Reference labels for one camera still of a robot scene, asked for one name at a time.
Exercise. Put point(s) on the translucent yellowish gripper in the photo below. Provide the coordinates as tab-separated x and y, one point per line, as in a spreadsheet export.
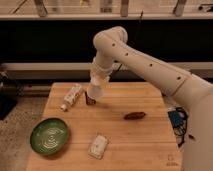
99	77

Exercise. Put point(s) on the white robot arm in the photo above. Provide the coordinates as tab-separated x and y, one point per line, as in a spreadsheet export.
193	93

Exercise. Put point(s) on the dark brown eraser block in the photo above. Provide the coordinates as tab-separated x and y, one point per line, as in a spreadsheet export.
89	101

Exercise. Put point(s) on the white tube bottle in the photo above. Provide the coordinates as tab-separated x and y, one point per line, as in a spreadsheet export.
71	97

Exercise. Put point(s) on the brown oblong food piece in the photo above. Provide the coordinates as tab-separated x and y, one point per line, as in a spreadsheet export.
134	116

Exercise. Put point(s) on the black equipment at left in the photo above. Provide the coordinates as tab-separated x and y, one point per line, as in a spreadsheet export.
9	92

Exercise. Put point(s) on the blue connector box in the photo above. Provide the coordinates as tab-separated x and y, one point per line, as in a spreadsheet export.
175	119

